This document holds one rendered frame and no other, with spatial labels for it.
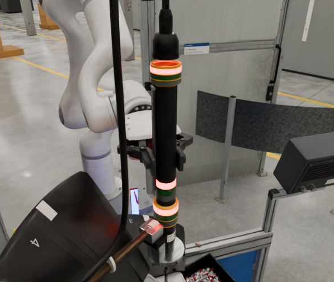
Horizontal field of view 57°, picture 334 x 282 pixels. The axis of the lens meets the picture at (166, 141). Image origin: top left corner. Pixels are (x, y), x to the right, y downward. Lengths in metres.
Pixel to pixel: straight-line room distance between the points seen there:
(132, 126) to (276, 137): 1.97
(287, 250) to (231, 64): 1.47
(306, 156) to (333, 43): 5.55
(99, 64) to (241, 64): 1.99
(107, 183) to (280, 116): 1.50
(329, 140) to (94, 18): 0.89
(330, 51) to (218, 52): 4.33
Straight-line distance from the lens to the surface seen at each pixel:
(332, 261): 2.58
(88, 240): 0.55
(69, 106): 1.08
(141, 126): 0.55
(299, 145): 1.15
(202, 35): 2.41
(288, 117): 2.39
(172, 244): 0.60
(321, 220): 2.87
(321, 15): 6.63
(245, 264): 1.44
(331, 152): 1.19
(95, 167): 1.21
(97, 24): 0.75
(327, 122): 2.48
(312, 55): 6.74
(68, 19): 0.99
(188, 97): 2.50
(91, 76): 0.70
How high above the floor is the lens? 1.76
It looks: 28 degrees down
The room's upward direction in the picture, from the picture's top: straight up
